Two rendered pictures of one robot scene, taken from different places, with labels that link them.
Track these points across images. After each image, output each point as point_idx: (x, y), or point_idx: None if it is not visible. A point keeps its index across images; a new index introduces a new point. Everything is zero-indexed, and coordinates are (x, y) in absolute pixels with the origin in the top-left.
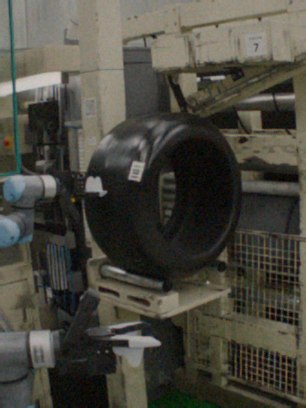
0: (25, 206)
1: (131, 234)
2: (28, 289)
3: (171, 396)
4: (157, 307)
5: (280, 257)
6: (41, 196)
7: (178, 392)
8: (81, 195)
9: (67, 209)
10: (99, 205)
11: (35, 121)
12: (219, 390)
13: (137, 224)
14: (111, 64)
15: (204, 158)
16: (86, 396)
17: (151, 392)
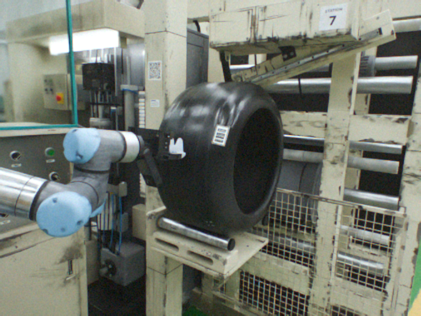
0: (98, 169)
1: (209, 197)
2: (77, 239)
3: (190, 314)
4: (221, 267)
5: (289, 207)
6: (120, 157)
7: (195, 308)
8: (165, 157)
9: (148, 172)
10: (175, 166)
11: (90, 81)
12: (232, 311)
13: (216, 188)
14: (177, 28)
15: (247, 128)
16: None
17: None
